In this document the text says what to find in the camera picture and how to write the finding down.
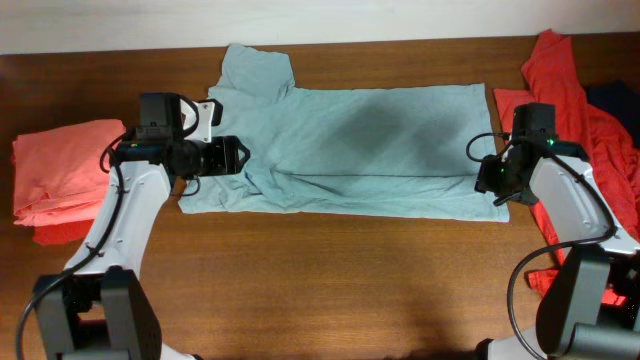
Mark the folded red garment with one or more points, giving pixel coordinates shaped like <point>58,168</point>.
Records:
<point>61,234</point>

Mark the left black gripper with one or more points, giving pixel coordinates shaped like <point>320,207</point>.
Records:
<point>226,160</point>

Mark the red garment pile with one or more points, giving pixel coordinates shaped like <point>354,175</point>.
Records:
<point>551,75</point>

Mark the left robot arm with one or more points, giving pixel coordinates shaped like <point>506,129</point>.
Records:
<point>96,307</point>

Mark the light blue t-shirt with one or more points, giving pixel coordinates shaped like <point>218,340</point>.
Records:
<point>400,152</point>

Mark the dark navy garment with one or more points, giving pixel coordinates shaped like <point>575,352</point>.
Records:
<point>621,102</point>

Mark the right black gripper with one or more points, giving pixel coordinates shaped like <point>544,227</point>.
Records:
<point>487,181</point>

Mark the folded salmon pink garment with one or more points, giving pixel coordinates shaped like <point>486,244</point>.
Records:
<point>58,179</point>

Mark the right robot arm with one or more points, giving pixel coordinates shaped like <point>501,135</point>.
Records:
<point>591,309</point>

